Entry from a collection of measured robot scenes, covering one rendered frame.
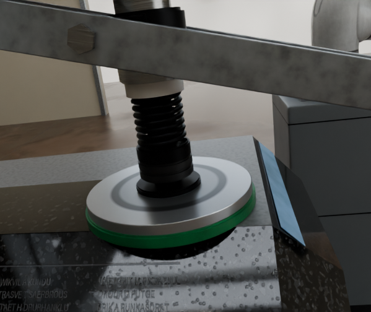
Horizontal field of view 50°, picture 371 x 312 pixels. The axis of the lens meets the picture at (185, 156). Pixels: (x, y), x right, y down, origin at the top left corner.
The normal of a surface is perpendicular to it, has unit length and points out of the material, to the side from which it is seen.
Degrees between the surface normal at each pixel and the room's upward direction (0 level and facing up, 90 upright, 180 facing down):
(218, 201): 0
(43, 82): 90
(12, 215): 0
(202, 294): 45
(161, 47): 90
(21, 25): 90
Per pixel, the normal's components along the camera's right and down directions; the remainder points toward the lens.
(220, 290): -0.19, -0.43
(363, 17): 0.33, 0.25
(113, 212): -0.12, -0.94
